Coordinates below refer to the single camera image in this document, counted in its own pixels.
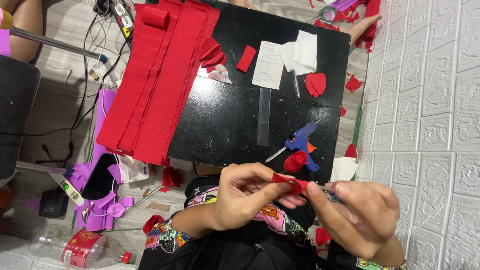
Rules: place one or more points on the jagged red paper scrap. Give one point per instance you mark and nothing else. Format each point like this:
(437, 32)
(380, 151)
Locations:
(353, 83)

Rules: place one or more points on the clear plastic ruler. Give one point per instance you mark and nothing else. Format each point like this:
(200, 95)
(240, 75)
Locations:
(263, 116)

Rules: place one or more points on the folded red crepe rectangle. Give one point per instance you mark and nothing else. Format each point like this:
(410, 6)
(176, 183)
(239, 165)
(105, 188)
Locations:
(246, 59)

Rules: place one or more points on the thin silver pen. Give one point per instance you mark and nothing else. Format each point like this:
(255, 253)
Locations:
(325, 191)

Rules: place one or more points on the handwritten paper note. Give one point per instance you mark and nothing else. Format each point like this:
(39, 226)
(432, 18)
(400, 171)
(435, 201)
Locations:
(268, 64)

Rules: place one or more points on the black chair seat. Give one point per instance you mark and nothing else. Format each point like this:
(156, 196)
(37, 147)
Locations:
(17, 116)

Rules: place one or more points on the black cartoon print shirt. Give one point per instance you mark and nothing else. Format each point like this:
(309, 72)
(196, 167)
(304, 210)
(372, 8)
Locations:
(240, 247)

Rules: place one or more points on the small black speaker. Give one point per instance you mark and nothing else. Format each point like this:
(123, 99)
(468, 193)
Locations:
(53, 204)

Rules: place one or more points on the black power strip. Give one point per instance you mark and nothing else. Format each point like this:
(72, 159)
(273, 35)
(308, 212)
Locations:
(122, 22)

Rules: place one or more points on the red paper rose bud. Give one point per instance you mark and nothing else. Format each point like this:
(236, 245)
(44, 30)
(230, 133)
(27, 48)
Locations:
(294, 161)

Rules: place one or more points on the small cardboard piece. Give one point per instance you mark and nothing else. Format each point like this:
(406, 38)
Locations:
(158, 206)

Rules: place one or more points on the crumpled red crepe piece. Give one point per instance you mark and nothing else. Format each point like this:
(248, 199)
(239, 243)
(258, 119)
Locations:
(152, 223)

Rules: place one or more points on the stack of heart-shaped red petals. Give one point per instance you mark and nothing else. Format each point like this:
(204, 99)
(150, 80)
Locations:
(315, 84)

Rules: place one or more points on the heap of red crepe offcuts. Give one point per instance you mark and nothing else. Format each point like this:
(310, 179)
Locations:
(369, 22)

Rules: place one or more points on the person's left hand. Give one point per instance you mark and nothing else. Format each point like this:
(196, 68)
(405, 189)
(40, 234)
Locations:
(240, 198)

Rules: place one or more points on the black smartphone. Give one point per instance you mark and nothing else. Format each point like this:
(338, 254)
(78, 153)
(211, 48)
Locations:
(98, 178)

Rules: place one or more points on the metal rod with blue tip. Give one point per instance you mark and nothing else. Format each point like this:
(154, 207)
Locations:
(56, 43)

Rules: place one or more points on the white paper sheet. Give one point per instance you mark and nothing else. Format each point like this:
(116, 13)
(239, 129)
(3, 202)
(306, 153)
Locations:
(343, 168)

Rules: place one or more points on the curved red paper scrap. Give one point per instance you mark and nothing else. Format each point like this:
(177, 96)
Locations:
(351, 151)

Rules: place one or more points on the heap of red cut petals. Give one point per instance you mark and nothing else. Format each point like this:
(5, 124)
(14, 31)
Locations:
(212, 54)

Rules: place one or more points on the grey ballpoint pen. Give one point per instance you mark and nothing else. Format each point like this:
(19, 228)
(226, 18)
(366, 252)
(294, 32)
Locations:
(296, 85)

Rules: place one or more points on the tiny red paper scrap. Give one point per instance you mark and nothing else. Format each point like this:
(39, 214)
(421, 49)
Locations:
(343, 111)

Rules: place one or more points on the clear bottle with red label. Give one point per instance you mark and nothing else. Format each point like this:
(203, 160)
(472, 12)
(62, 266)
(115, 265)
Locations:
(80, 247)

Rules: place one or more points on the red paper rose with stem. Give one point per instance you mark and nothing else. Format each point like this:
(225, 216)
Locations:
(171, 177)

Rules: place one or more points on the heap of purple paper scraps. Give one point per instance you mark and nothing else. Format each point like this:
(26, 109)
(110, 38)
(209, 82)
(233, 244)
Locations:
(101, 210)

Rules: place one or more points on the clear tape roll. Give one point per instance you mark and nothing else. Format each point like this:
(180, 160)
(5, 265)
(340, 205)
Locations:
(328, 13)

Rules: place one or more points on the person's right hand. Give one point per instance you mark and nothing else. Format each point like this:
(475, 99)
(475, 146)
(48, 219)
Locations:
(360, 217)

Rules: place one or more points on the red crepe scraps beside lap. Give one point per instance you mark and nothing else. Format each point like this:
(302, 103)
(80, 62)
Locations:
(322, 238)

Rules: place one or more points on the blue hot glue gun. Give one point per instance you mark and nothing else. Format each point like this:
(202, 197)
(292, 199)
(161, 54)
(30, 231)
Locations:
(302, 140)

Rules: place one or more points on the white tube with green button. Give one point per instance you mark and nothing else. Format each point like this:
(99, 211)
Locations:
(67, 189)

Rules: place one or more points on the pile of red crepe strips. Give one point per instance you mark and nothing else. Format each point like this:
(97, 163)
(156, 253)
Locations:
(157, 86)

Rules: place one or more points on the white plastic packet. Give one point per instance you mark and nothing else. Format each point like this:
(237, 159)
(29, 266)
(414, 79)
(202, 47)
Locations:
(137, 170)

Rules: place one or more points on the purple paper sheet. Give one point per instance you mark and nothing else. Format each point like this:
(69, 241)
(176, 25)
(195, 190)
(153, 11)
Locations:
(343, 4)

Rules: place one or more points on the black board table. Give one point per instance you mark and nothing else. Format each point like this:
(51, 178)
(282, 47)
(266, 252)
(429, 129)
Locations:
(225, 120)

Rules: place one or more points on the white tissue sheets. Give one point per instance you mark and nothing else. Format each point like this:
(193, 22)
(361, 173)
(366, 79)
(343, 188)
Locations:
(300, 52)

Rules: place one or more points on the rolled red crepe strip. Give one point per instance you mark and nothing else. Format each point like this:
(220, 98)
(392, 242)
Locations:
(155, 17)

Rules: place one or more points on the small photo card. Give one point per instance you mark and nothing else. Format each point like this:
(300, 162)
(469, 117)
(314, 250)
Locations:
(221, 74)

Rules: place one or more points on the small red crepe petal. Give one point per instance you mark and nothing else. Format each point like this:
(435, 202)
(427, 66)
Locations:
(290, 183)

